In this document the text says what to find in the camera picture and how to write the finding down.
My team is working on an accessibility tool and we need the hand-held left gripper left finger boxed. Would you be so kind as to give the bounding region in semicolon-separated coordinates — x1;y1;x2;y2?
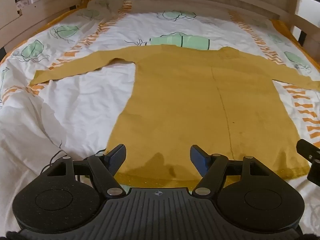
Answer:
41;144;127;198

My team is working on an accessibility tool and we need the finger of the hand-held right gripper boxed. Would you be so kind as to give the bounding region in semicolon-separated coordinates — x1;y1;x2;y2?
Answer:
307;163;320;181
296;139;320;162

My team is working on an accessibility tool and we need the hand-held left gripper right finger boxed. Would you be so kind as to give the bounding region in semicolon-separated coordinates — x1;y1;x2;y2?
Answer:
189;144;275;199

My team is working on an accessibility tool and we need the mustard yellow long-sleeve shirt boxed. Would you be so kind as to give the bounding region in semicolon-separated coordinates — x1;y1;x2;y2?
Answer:
30;44;320;188

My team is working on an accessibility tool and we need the white printed bed cover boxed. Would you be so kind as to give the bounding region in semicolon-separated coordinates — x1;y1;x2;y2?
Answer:
0;0;320;233

